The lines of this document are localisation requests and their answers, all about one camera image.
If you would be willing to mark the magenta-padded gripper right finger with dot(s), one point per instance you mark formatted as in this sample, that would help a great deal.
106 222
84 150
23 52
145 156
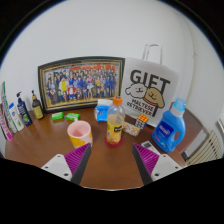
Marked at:
151 163

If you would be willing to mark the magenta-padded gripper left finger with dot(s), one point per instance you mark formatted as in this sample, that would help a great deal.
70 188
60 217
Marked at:
71 163

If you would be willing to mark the orange juice bottle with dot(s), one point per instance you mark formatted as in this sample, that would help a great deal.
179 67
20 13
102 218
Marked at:
115 126

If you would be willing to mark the pink mug with yellow print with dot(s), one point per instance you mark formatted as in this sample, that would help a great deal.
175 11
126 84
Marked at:
80 133

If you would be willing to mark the blue detergent bottle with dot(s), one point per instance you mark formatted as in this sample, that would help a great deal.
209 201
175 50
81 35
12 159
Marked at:
168 131

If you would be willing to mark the small snack packet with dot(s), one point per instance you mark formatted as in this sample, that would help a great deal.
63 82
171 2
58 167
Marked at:
131 129

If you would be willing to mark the flat round red coaster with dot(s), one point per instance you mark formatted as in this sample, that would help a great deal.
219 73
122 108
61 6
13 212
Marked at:
108 143

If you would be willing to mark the orange puzzle cube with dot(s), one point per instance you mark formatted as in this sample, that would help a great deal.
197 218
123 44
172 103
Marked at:
142 121

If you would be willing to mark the white radiator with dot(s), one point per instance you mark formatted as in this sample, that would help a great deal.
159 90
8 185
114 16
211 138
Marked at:
206 150

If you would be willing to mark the blue tissue pack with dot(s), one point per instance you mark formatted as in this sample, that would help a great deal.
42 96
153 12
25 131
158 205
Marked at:
101 111

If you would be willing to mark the dark bottle with yellow label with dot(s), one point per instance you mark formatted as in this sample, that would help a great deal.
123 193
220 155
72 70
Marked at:
38 110

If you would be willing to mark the dark blue pump bottle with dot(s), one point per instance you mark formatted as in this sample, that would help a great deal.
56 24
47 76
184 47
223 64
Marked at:
24 113

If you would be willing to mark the white shampoo bottle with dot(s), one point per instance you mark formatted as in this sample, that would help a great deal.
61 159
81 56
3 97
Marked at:
16 118

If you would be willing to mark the white gift bag with dogs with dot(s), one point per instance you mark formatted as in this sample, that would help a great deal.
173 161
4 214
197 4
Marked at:
150 86

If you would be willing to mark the framed group photo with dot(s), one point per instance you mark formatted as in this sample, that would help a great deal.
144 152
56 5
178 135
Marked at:
81 83

